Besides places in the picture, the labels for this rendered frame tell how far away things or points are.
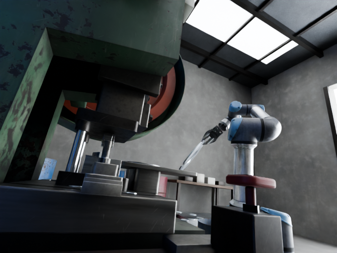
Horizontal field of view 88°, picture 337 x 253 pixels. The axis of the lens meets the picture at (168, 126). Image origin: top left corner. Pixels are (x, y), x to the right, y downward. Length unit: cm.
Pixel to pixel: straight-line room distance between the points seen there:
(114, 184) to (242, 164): 67
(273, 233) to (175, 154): 409
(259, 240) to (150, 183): 32
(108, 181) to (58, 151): 362
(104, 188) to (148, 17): 44
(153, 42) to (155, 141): 376
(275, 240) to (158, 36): 50
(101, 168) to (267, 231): 27
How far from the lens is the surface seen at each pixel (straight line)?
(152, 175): 54
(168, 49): 52
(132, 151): 400
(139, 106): 54
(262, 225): 32
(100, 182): 31
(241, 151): 88
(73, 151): 47
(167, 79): 113
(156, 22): 56
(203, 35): 493
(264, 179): 32
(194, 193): 461
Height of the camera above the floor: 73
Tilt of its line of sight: 18 degrees up
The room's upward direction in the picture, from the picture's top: 7 degrees clockwise
